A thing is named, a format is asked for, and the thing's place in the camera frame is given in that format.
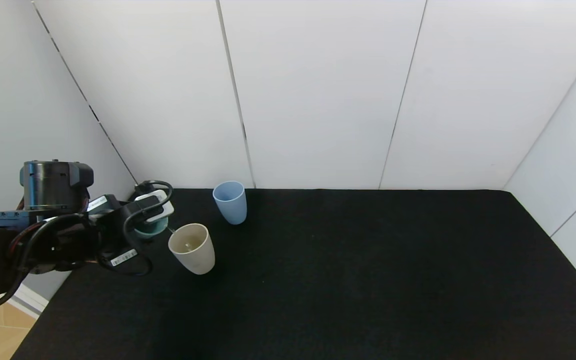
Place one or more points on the light blue plastic cup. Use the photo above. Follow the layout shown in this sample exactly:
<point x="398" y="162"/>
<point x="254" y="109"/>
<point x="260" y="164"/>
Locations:
<point x="231" y="207"/>

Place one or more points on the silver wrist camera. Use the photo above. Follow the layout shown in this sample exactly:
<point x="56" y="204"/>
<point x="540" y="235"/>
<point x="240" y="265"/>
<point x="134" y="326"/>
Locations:
<point x="164" y="210"/>

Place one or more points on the white partition base rail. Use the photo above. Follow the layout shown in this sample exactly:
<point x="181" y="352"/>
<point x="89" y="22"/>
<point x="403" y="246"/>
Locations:
<point x="30" y="302"/>

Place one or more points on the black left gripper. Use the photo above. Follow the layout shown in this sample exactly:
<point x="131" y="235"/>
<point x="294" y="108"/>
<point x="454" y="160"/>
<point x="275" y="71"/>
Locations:
<point x="122" y="256"/>

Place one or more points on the teal plastic cup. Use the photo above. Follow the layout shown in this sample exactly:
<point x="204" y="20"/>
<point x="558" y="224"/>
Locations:
<point x="150" y="231"/>

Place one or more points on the beige plastic cup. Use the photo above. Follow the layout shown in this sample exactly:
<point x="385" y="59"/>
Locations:
<point x="198" y="260"/>

